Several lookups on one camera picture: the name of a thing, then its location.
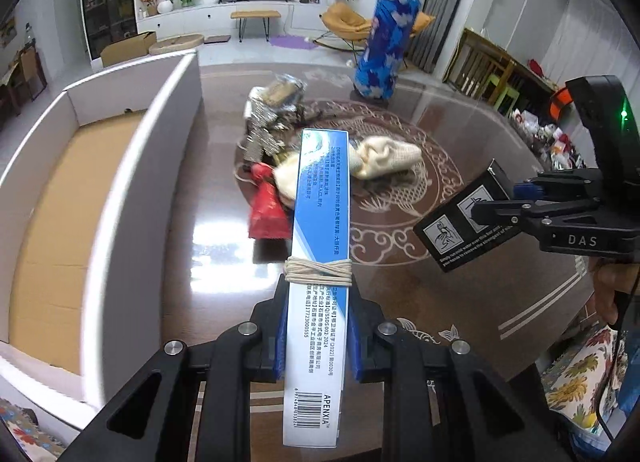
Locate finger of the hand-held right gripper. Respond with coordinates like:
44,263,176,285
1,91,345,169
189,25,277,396
471,197,607,239
510,167,608,203

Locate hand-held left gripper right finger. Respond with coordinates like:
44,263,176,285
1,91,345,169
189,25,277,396
345,282,573,462

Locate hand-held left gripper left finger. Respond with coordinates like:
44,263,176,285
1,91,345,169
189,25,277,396
75,274,291,462

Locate black carton box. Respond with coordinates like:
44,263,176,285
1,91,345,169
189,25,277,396
413,159,516,273

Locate cream string band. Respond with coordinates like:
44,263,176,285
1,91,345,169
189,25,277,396
284,257,354,289

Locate blue white carton box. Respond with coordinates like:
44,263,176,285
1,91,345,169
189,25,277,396
282,128,357,448

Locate white container box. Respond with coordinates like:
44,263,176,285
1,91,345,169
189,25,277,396
0,49,202,430

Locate silver foil packet strip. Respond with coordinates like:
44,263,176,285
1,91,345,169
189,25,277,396
245,100,288,133
242,128,281,169

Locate person's right hand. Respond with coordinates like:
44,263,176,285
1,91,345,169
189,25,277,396
589,259,627,327

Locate pile of assorted goods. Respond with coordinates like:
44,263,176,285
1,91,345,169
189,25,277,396
509,109,587,173

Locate green stool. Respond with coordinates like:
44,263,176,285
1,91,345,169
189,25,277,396
491,74,519,113

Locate wooden chair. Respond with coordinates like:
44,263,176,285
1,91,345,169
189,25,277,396
444,28,557,117

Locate red packet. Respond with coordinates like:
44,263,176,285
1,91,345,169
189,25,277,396
248,163,295,243

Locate floral printed cloth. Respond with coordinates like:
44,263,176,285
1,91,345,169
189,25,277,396
541,324,632,443

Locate orange lounge chair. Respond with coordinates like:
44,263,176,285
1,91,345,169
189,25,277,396
409,10,437,36
320,2,375,51

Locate grey curtain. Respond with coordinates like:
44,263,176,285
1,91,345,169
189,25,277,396
406,0,482,75

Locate blue floral spray can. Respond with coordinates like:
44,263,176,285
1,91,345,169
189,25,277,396
352,0,424,100

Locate clear packet gold contents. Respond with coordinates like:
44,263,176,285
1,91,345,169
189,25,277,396
250,74,307,115

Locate red patterned cloth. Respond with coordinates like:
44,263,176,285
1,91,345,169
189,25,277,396
0,397,67,462

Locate purple floor mat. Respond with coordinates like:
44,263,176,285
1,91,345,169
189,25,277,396
269,34,317,50

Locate wooden bench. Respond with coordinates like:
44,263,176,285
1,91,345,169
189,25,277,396
230,10,282,43

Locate round beige basket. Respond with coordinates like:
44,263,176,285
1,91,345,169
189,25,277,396
149,34,206,56

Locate cardboard box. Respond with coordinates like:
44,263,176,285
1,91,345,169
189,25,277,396
100,31,157,68

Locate white TV cabinet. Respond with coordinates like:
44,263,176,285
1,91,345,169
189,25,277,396
135,0,332,43

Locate wooden dining furniture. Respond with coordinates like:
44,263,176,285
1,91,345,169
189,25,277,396
0,48,49,113

